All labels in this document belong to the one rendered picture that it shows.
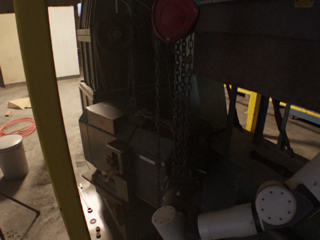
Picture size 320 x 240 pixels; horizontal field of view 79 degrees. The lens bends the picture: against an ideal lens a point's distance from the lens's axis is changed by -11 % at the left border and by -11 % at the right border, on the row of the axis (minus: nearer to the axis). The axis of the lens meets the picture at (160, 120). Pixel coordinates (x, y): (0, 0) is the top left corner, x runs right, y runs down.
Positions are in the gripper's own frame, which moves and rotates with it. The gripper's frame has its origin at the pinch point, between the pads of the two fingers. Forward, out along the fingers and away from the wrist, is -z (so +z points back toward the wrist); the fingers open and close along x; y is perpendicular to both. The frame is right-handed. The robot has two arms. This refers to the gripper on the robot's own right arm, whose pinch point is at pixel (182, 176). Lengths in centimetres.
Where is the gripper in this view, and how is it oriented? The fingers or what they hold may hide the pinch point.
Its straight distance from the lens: 76.5
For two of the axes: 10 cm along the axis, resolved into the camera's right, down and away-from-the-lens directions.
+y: 0.0, -9.2, -3.9
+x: 9.8, 0.7, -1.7
